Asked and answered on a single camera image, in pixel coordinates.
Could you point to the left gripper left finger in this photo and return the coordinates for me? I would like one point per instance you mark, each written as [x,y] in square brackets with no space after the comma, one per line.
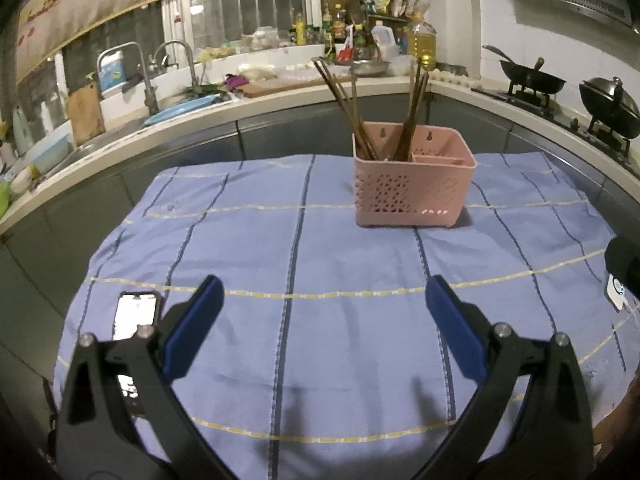
[97,438]

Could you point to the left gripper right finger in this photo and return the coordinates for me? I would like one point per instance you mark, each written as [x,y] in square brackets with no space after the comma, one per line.
[529,417]

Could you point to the gas stove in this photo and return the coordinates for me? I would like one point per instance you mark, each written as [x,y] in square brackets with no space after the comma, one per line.
[597,134]

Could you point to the black lidded wok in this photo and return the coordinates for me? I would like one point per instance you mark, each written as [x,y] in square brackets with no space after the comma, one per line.
[609,103]

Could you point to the blue checked tablecloth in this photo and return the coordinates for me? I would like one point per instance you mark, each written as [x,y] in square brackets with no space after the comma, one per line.
[325,362]

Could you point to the black wok on stove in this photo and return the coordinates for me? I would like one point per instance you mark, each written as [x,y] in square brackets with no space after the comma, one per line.
[528,84]

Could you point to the pink perforated utensil basket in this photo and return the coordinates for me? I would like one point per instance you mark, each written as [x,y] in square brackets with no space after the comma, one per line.
[429,189]

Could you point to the chopsticks in middle compartment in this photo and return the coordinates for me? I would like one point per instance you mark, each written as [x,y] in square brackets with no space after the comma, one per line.
[418,88]

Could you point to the chopsticks in compartment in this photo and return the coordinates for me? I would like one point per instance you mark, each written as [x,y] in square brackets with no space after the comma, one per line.
[418,88]
[348,105]

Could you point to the blue basin in sink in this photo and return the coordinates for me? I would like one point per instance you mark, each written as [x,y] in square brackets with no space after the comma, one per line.
[188,107]

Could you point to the wooden cutting board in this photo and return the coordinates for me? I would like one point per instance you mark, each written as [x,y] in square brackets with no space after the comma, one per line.
[84,110]

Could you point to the steel sink faucet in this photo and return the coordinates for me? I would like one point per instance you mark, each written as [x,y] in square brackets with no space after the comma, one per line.
[150,99]

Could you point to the yellow cooking oil bottle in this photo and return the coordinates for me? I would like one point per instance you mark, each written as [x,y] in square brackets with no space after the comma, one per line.
[422,42]

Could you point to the chopsticks in left compartment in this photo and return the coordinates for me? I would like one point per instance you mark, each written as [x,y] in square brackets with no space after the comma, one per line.
[348,105]

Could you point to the steel bowl on counter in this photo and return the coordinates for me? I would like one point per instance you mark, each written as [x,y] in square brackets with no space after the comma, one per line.
[370,68]

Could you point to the white plastic jug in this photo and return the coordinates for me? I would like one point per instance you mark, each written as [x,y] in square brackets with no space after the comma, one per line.
[385,40]

